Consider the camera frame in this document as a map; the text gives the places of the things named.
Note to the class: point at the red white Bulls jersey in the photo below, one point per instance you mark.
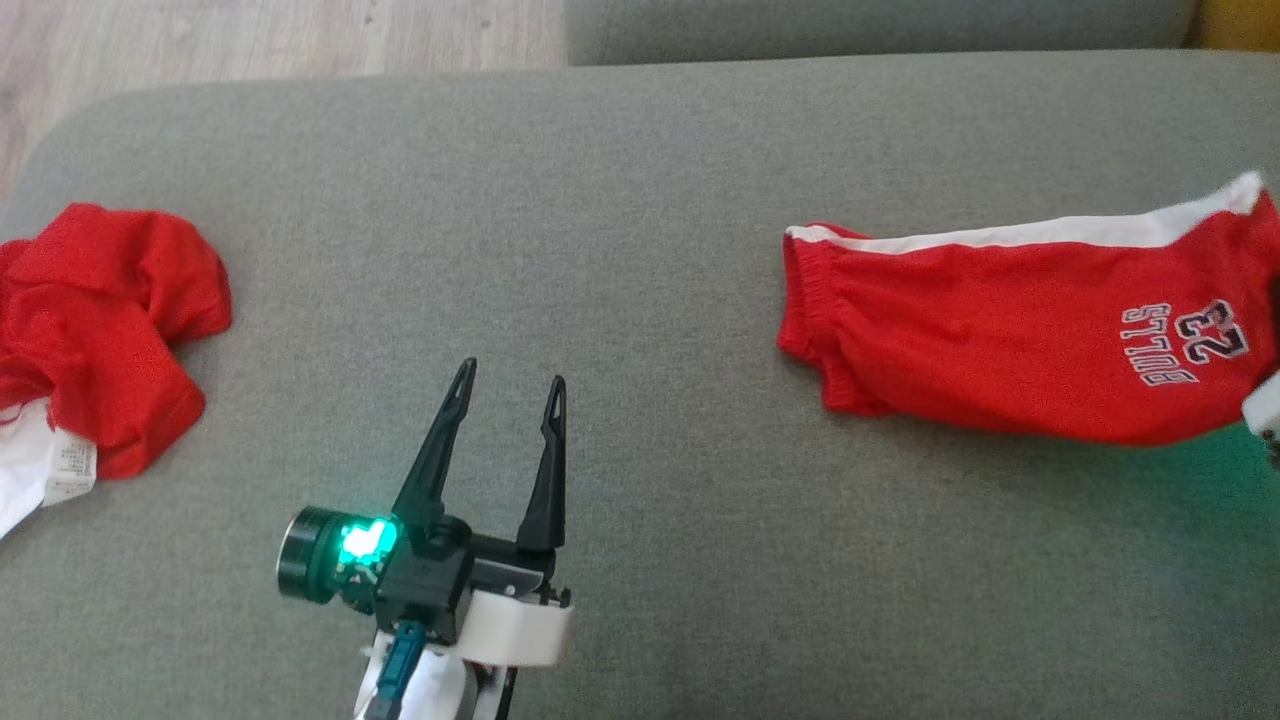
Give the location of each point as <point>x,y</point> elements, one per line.
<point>100,320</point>

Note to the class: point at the red white Bulls shorts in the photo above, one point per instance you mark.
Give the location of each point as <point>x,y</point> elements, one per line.
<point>980,330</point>

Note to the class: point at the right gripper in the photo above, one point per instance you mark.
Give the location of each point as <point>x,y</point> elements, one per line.
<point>1268,415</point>

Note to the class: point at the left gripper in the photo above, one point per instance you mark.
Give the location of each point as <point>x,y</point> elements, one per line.
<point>430,585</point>

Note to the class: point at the large grey sofa seat cushion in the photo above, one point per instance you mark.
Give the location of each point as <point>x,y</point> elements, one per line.
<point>650,250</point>

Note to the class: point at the small grey sofa cushion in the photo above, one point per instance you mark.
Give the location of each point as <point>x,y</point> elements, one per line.
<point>880,25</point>

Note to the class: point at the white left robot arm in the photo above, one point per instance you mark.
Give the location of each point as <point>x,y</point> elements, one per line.
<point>450,690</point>

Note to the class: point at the mustard yellow surface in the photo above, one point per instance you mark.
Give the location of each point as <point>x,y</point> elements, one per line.
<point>1240,20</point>

